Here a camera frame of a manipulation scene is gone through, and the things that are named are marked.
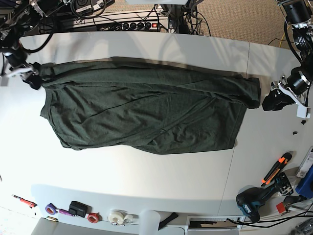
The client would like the yellow cable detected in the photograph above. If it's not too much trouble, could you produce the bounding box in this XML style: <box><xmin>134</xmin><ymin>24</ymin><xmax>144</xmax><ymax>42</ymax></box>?
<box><xmin>277</xmin><ymin>23</ymin><xmax>291</xmax><ymax>48</ymax></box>

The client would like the white tape dispenser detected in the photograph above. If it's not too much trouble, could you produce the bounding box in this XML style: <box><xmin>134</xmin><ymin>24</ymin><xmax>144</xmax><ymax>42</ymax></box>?
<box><xmin>107</xmin><ymin>210</ymin><xmax>139</xmax><ymax>226</ymax></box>

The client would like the dark green t-shirt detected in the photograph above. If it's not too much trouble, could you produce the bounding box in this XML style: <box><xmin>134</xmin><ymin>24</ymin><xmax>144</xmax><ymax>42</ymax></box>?
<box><xmin>39</xmin><ymin>61</ymin><xmax>261</xmax><ymax>155</ymax></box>

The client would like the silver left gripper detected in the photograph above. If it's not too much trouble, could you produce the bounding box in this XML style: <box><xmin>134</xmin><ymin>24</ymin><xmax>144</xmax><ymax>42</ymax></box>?
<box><xmin>262</xmin><ymin>67</ymin><xmax>313</xmax><ymax>111</ymax></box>

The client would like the teal black cordless drill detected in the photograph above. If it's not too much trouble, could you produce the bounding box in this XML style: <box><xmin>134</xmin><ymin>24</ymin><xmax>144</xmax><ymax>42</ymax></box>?
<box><xmin>236</xmin><ymin>172</ymin><xmax>293</xmax><ymax>223</ymax></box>

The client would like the white power strip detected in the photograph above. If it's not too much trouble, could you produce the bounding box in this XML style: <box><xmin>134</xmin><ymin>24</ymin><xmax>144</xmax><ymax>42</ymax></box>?
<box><xmin>64</xmin><ymin>11</ymin><xmax>170</xmax><ymax>32</ymax></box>

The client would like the red tape roll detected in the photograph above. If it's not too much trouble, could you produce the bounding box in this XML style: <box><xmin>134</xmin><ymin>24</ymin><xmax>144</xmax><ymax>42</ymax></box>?
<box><xmin>87</xmin><ymin>213</ymin><xmax>100</xmax><ymax>224</ymax></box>

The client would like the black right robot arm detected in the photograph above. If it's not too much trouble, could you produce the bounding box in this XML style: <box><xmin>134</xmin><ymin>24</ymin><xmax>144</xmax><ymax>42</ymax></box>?
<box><xmin>0</xmin><ymin>0</ymin><xmax>58</xmax><ymax>90</ymax></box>

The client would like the black action camera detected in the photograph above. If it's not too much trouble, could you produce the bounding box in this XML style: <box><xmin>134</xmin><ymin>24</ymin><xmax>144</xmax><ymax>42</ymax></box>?
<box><xmin>68</xmin><ymin>201</ymin><xmax>88</xmax><ymax>218</ymax></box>

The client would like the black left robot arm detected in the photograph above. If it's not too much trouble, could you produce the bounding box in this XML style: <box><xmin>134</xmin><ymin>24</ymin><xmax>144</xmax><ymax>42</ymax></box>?
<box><xmin>262</xmin><ymin>0</ymin><xmax>313</xmax><ymax>118</ymax></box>

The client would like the blue box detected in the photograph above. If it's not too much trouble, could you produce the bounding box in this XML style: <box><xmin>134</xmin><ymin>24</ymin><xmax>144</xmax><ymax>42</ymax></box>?
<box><xmin>295</xmin><ymin>167</ymin><xmax>313</xmax><ymax>199</ymax></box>

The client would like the purple marker pen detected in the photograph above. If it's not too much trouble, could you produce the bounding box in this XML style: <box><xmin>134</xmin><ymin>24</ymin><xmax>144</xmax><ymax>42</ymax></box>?
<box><xmin>57</xmin><ymin>209</ymin><xmax>74</xmax><ymax>216</ymax></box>

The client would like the red screwdriver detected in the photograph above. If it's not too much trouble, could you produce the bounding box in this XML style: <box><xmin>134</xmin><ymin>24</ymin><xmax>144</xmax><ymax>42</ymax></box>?
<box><xmin>12</xmin><ymin>194</ymin><xmax>37</xmax><ymax>208</ymax></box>

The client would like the purple tape roll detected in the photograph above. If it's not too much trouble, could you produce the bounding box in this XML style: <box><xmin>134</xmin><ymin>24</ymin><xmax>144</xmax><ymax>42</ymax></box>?
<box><xmin>45</xmin><ymin>203</ymin><xmax>57</xmax><ymax>215</ymax></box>

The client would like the orange black utility knife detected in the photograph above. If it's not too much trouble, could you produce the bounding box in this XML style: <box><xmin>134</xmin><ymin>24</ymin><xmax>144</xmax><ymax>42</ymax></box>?
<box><xmin>261</xmin><ymin>152</ymin><xmax>292</xmax><ymax>187</ymax></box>

